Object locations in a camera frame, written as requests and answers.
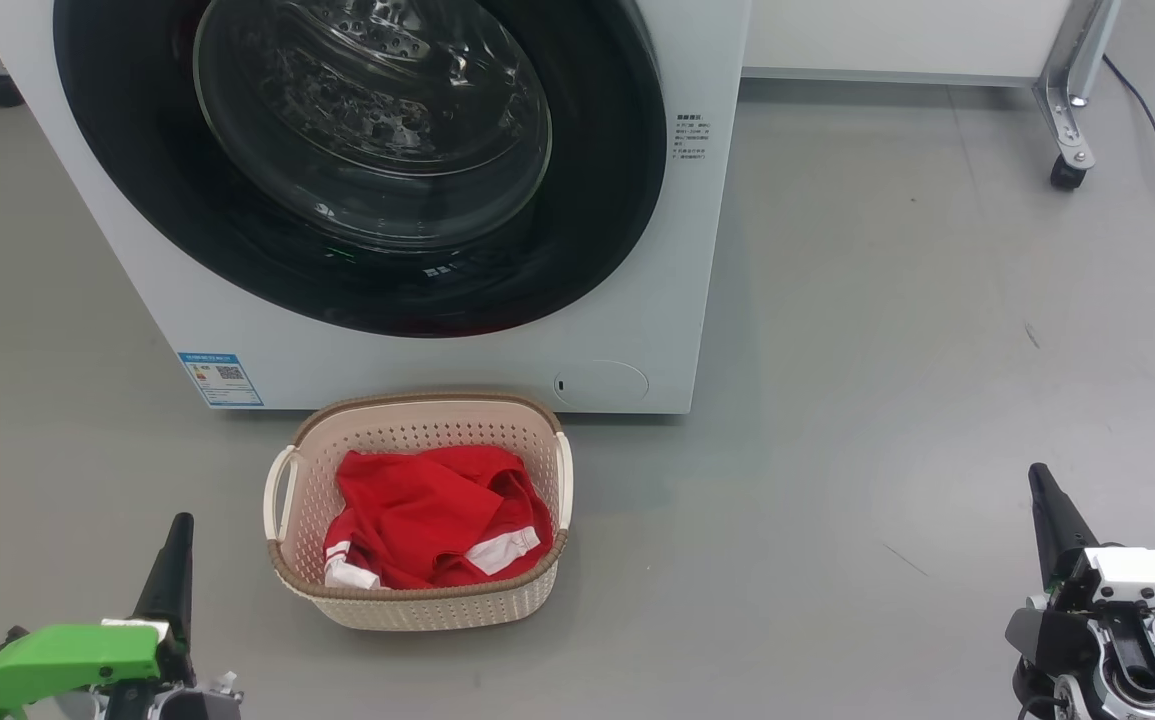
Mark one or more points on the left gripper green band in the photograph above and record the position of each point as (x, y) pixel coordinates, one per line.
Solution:
(67, 655)

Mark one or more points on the red garment with white trim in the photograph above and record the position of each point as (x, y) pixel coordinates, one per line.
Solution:
(427, 510)

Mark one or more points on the black round glass washer door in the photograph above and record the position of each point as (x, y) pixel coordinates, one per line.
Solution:
(357, 150)

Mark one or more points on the cream perforated laundry basket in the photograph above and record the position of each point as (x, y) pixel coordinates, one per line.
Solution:
(427, 610)

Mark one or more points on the white washing machine body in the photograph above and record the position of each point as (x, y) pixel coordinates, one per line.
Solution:
(437, 370)

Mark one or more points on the blue energy label sticker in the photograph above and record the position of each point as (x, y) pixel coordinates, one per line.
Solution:
(221, 380)

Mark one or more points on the round drain filter cover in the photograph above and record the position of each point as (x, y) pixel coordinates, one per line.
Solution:
(601, 383)

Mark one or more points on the white partition panel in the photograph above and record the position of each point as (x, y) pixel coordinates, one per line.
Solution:
(897, 35)

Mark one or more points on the metal partition leg bracket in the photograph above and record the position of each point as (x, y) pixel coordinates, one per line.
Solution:
(1072, 95)

